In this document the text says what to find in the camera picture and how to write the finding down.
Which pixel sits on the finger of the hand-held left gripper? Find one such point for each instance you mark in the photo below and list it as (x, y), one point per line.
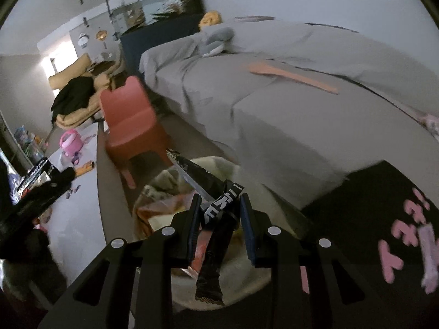
(63, 175)

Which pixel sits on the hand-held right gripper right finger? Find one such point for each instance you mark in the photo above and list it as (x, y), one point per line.
(247, 233)

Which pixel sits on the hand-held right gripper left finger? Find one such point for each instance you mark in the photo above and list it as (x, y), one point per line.
(192, 233)

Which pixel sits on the black and red packet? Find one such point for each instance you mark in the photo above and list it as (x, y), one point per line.
(34, 176)

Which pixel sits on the black snack wrapper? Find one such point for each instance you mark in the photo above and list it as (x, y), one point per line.
(214, 253)

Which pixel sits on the waste bin with pale liner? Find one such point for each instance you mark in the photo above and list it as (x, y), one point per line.
(161, 185)

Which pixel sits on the person's left forearm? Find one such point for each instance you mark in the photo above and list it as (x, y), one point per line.
(27, 264)

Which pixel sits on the small orange item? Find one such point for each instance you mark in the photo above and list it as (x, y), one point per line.
(85, 168)

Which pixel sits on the pink toy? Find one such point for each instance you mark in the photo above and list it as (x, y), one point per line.
(72, 142)

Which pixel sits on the orange packet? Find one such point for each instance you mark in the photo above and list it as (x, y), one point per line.
(161, 209)

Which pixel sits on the plastic bottle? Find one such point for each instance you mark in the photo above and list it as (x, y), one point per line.
(22, 136)

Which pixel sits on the black clothing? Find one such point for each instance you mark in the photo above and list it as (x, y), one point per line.
(75, 92)

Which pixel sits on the red plastic chair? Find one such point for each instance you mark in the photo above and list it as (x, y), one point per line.
(133, 116)

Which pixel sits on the beige armchair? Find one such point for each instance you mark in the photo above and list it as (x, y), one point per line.
(68, 72)

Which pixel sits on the black mat with pink print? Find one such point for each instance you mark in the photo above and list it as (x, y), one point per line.
(360, 212)

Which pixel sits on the grey bed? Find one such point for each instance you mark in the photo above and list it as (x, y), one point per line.
(291, 116)

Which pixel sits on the dark blue cabinet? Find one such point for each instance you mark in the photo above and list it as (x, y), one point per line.
(137, 44)

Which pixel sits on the orange flat strip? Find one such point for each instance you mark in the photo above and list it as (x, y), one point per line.
(291, 75)

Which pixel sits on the pale pink wrapper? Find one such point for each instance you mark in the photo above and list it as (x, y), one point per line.
(430, 257)

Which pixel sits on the glass fish tank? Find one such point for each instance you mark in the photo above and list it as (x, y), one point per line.
(164, 7)

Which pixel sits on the grey plush toy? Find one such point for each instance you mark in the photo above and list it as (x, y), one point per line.
(216, 37)

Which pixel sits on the pink floral white blanket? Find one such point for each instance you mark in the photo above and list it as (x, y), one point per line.
(430, 123)

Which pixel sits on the yellow plush toy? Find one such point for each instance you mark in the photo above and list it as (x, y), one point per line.
(209, 20)

